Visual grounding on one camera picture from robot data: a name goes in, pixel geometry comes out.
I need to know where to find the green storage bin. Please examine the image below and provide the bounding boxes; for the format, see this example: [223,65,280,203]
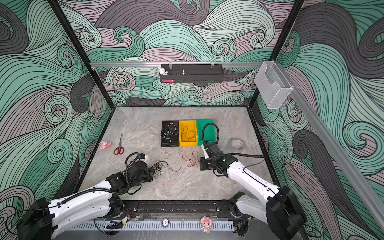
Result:
[196,120,217,146]

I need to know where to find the red handled scissors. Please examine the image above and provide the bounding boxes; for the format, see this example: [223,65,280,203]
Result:
[114,134,125,156]

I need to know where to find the pink doll figurine front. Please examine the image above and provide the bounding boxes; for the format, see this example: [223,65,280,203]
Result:
[200,216,213,233]

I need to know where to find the aluminium wall rail back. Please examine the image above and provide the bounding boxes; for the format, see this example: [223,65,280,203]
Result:
[90,61,262,69]

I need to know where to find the black storage bin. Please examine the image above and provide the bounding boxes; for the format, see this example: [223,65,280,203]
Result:
[161,121,180,148]

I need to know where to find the white rabbit figurine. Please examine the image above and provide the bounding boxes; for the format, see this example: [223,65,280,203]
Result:
[158,65,168,75]

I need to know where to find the round badge button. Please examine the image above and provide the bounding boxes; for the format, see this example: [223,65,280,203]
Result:
[162,218,170,228]

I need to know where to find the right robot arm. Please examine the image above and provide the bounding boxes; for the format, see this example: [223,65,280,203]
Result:
[200,133,307,240]

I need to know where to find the clear acrylic wall box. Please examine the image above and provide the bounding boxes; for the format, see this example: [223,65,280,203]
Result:
[255,61,293,110]

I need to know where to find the black wall shelf tray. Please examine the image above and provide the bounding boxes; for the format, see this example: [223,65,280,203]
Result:
[159,65,224,85]

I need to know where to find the black cable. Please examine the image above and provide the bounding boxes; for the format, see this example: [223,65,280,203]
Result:
[151,160,182,178]

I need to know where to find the white slotted cable duct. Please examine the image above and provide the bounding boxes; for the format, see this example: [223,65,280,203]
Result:
[70,220,235,232]

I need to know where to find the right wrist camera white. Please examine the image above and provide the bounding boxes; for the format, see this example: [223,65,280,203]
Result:
[201,145,209,159]

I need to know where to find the aluminium wall rail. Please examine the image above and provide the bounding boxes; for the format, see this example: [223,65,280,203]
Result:
[90,61,262,69]
[274,61,384,230]

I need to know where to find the yellow storage bin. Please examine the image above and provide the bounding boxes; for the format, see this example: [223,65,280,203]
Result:
[179,120,198,147]

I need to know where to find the white cable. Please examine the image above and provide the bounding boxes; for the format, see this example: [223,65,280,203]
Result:
[162,122,178,142]

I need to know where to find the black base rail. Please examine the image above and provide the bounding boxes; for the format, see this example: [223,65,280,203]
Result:
[56,199,298,219]

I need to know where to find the aluminium wall rail right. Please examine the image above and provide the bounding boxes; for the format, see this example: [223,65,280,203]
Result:
[274,61,384,230]

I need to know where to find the pink toy figurine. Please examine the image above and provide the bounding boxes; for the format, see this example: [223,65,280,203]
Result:
[99,141,111,150]

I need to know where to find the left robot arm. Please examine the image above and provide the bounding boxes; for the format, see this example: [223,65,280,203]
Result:
[16,153,154,240]

